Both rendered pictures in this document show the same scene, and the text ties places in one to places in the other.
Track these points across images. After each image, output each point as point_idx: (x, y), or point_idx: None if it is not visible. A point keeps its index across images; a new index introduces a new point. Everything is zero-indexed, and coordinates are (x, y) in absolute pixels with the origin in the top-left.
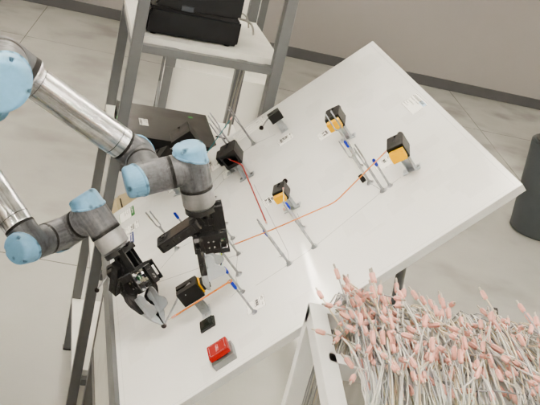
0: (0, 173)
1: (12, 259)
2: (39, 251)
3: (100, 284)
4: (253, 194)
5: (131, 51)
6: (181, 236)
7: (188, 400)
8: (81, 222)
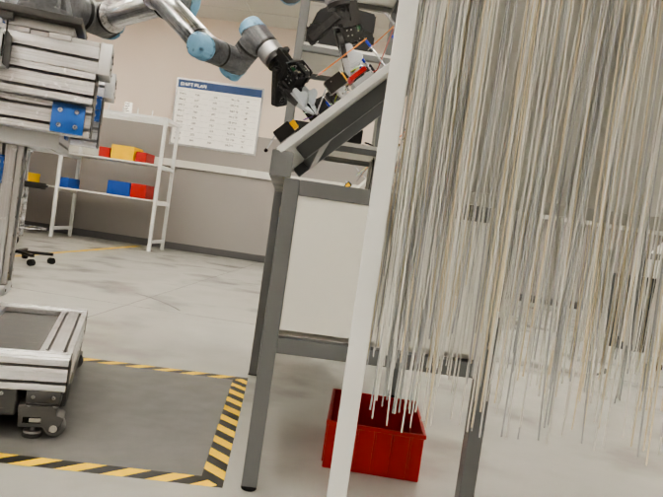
0: (186, 8)
1: (192, 50)
2: (213, 45)
3: (268, 144)
4: (385, 49)
5: (295, 48)
6: (325, 26)
7: (332, 106)
8: (248, 37)
